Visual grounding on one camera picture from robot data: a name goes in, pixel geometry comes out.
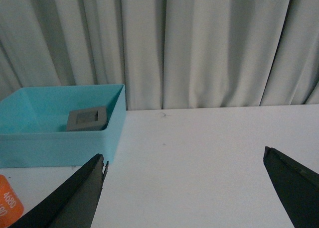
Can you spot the blue plastic box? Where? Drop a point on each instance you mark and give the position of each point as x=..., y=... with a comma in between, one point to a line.
x=33, y=123

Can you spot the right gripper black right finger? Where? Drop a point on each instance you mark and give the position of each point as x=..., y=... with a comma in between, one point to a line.
x=297, y=187

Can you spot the orange cylinder with white numbers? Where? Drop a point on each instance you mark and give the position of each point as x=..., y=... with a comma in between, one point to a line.
x=11, y=208

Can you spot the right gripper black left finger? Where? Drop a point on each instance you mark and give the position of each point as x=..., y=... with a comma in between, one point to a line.
x=73, y=204

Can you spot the white curtain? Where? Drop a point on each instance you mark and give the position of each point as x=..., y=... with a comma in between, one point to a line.
x=170, y=54

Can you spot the gray cube with square hole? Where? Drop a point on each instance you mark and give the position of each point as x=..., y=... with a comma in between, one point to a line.
x=89, y=119

